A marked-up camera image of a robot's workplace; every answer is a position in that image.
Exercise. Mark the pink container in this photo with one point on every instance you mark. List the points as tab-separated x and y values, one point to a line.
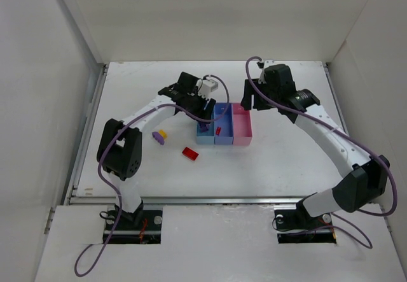
242	129

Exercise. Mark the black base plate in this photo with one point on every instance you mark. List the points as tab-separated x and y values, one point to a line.
295	227
145	227

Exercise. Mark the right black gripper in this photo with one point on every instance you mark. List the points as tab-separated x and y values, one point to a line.
254	94

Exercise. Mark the large red lego brick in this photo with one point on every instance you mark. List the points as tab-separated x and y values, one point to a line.
190	154

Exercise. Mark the light blue container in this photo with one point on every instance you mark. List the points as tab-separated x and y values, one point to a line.
207	138

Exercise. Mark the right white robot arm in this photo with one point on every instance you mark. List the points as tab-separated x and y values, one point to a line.
364	174

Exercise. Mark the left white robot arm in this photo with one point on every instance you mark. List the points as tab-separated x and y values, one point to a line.
119	155

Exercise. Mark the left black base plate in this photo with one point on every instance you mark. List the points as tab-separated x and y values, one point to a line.
145	227

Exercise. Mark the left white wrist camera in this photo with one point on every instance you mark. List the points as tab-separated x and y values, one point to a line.
207	86

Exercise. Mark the dark blue container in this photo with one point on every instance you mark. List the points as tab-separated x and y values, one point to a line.
225	122

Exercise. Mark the aluminium rail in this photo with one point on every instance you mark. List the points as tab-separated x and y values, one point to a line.
73	200

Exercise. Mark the purple yellow lego flower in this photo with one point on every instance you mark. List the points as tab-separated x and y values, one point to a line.
160	136

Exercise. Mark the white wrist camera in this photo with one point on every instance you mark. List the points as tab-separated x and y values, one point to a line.
207	86
267	75

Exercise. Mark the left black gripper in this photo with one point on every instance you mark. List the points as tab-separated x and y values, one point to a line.
200	107

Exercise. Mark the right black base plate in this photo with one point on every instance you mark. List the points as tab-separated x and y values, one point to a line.
295	227

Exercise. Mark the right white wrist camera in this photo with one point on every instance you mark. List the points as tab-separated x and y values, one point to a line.
267	75

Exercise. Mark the purple flower top lego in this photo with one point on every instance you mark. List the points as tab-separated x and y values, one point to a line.
203	127

